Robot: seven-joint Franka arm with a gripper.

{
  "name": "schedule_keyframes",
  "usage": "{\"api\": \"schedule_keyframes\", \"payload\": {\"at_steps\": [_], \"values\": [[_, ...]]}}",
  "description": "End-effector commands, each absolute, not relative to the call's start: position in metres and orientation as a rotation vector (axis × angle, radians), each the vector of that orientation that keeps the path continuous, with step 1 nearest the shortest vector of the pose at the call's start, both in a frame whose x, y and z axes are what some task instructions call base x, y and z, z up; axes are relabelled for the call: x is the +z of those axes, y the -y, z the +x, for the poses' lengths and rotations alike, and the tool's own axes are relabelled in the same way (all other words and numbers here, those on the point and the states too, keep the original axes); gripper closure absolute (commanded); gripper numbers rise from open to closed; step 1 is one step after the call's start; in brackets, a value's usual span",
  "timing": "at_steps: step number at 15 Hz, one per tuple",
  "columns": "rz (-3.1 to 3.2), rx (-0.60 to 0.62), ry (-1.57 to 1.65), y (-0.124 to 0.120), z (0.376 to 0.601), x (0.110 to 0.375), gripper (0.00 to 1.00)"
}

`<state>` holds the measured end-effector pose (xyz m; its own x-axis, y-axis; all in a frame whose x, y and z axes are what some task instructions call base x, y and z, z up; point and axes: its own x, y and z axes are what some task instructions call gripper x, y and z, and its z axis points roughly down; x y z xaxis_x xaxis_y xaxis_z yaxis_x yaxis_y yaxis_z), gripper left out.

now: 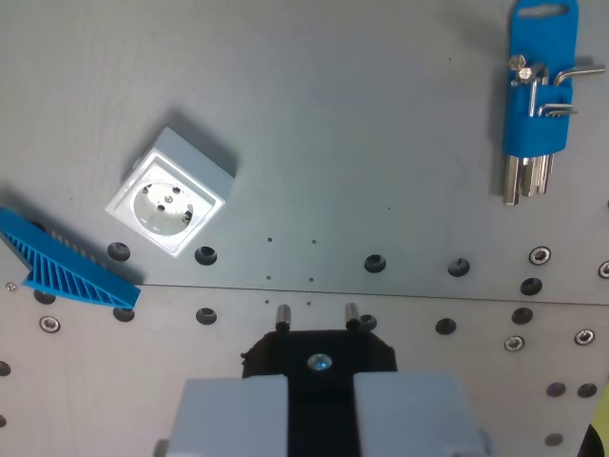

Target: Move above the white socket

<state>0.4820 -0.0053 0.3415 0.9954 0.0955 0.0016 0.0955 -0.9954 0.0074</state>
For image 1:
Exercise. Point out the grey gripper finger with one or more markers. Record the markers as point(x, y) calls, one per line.
point(228, 419)
point(409, 414)

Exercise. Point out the black two-pin plug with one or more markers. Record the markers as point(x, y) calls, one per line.
point(321, 347)

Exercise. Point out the silver socket head bolt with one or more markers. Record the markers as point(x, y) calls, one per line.
point(49, 324)
point(540, 256)
point(584, 337)
point(514, 343)
point(604, 269)

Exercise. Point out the yellow and black object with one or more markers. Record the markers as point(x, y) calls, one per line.
point(600, 419)

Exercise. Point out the blue ribbed plastic wedge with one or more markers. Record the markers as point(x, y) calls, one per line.
point(71, 273)

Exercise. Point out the largest silver hex key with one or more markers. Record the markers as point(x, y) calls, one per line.
point(512, 183)

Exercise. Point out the large silver hex key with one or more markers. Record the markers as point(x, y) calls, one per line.
point(529, 176)

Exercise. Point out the blue hex key holder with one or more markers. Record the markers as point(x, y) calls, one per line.
point(540, 128)

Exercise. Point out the small L-shaped hex key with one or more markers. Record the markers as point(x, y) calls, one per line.
point(559, 109)

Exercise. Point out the thin silver hex key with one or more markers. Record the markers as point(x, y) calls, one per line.
point(533, 97)

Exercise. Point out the medium L-shaped hex key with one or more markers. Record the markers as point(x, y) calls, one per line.
point(580, 72)

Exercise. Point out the white wall socket box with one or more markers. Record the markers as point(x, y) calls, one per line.
point(169, 204)

